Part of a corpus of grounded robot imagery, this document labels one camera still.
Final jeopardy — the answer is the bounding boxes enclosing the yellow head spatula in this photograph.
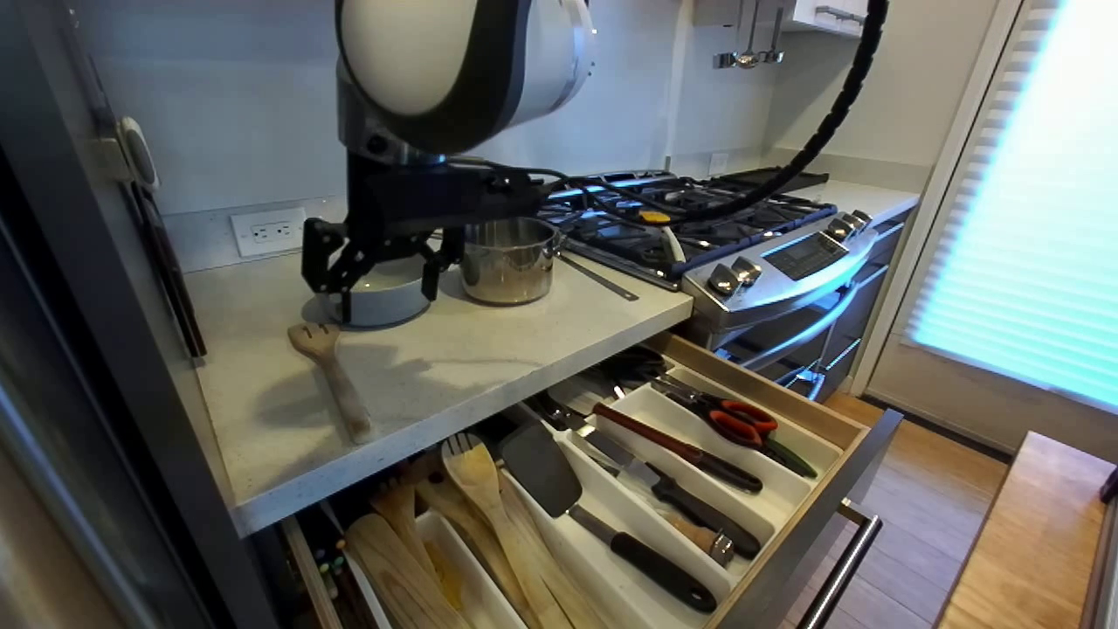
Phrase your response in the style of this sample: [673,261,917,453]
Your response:
[631,207,690,264]

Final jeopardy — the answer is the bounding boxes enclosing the brown handled knife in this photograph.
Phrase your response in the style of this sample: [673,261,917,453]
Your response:
[590,400,763,496]

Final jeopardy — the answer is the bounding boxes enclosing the wooden slotted fork spatula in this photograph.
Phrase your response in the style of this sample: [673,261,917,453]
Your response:
[435,431,572,629]

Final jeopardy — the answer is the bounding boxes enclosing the long metal spoon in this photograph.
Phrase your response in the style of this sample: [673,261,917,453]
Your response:
[556,249,642,305]

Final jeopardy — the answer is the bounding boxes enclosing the red handled scissors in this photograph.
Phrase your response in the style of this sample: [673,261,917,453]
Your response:
[655,379,821,482]

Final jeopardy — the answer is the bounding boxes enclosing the small white wall fixture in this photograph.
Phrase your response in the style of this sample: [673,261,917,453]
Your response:
[89,113,159,190]

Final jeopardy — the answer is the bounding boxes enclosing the stainless gas stove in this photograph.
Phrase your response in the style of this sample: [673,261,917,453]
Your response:
[539,163,922,404]

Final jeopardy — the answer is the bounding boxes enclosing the white wall outlet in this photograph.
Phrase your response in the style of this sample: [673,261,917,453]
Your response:
[228,204,312,260]

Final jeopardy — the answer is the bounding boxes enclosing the open wooden kitchen drawer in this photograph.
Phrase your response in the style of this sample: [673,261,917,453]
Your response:
[274,329,904,629]

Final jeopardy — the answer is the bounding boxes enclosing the plain wooden spatula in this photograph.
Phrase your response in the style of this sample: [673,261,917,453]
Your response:
[341,509,469,629]

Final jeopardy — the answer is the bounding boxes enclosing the wall mounted kitchen knife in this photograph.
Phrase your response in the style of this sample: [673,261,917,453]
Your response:
[125,182,210,362]

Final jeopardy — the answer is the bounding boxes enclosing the black turner spatula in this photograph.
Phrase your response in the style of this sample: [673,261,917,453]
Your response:
[498,417,722,620]

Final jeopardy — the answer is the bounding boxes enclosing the hanging metal ladle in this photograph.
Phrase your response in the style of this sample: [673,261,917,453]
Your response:
[711,0,787,69]

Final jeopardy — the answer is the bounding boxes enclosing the dark cabinet side panel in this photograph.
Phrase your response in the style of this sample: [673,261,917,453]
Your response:
[0,0,284,629]

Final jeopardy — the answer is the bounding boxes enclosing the black handled knife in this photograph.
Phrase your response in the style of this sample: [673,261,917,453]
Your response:
[572,424,763,560]

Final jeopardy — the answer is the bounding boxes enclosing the white window blind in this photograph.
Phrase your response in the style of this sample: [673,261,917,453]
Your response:
[904,0,1118,417]

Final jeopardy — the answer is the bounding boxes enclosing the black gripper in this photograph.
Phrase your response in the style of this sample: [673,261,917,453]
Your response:
[295,149,552,329]

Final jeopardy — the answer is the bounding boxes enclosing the grey bowl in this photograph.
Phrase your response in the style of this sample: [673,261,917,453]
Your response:
[312,254,441,331]

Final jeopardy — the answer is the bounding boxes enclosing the wooden spoon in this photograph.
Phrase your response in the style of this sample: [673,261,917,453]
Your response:
[286,320,377,445]

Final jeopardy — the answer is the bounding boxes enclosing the white cutlery tray insert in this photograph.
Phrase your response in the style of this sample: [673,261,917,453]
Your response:
[347,347,845,629]

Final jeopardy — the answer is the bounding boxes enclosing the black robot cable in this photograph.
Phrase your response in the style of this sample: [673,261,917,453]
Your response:
[667,0,894,223]

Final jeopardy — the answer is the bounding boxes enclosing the stainless steel pot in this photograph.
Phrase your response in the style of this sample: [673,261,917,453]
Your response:
[458,218,567,309]

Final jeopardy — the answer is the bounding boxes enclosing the wooden cart top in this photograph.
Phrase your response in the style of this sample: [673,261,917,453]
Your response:
[937,431,1118,629]

